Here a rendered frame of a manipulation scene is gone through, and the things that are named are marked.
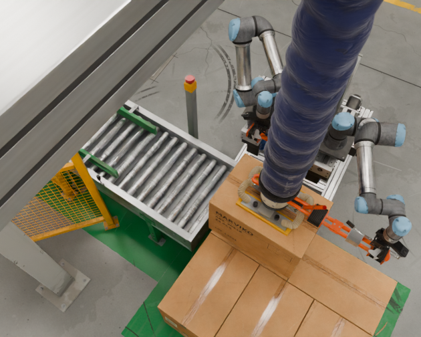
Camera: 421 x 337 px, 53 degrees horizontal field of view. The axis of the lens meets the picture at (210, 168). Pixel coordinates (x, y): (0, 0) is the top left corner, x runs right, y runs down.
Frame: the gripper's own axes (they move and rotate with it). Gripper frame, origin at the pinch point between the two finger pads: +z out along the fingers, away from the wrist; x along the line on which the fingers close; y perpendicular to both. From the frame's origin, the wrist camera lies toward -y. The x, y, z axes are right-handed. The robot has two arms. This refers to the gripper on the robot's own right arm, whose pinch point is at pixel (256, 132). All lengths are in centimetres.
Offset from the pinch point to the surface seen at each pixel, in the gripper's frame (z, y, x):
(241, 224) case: 16, 22, -48
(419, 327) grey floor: 122, 155, -1
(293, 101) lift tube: -88, 29, -37
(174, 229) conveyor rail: 61, -21, -60
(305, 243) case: 13, 57, -38
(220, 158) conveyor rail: 61, -27, 4
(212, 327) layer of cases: 66, 35, -96
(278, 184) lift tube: -24, 32, -35
